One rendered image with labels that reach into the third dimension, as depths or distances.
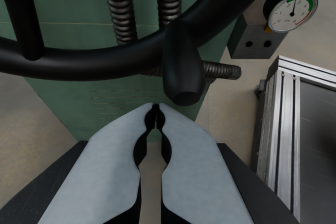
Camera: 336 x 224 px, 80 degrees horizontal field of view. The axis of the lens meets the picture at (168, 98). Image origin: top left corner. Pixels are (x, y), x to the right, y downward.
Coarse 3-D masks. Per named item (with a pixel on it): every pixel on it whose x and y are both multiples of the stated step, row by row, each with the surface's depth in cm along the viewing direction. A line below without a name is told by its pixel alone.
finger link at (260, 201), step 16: (224, 144) 9; (224, 160) 8; (240, 160) 8; (240, 176) 7; (256, 176) 7; (240, 192) 7; (256, 192) 7; (272, 192) 7; (256, 208) 6; (272, 208) 6
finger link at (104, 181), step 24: (120, 120) 10; (144, 120) 10; (96, 144) 9; (120, 144) 9; (144, 144) 10; (72, 168) 7; (96, 168) 7; (120, 168) 7; (72, 192) 7; (96, 192) 7; (120, 192) 7; (48, 216) 6; (72, 216) 6; (96, 216) 6; (120, 216) 6
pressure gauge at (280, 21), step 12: (276, 0) 27; (288, 0) 26; (300, 0) 26; (312, 0) 27; (264, 12) 30; (276, 12) 28; (288, 12) 28; (300, 12) 28; (312, 12) 28; (276, 24) 29; (288, 24) 30; (300, 24) 29
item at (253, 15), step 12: (264, 0) 37; (252, 12) 34; (240, 24) 35; (252, 24) 33; (264, 24) 33; (240, 36) 35; (252, 36) 35; (264, 36) 35; (276, 36) 35; (228, 48) 40; (240, 48) 37; (252, 48) 37; (264, 48) 37; (276, 48) 38
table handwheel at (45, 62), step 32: (32, 0) 13; (224, 0) 12; (32, 32) 14; (160, 32) 15; (192, 32) 14; (0, 64) 15; (32, 64) 16; (64, 64) 16; (96, 64) 17; (128, 64) 16; (160, 64) 17
